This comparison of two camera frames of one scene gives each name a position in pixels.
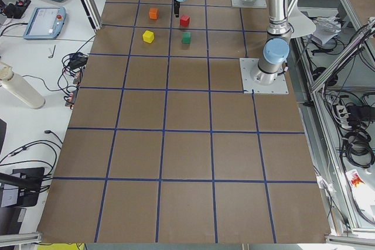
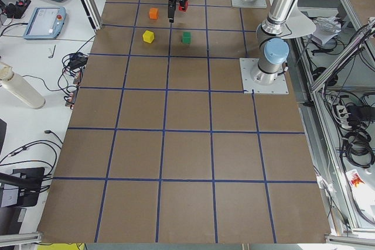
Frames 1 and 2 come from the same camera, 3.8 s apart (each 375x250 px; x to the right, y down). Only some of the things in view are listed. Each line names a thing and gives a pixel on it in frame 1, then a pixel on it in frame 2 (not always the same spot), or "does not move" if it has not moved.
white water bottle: (20, 87) does not move
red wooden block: (184, 20) -> (180, 8)
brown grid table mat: (162, 146) does not move
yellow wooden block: (148, 36) does not move
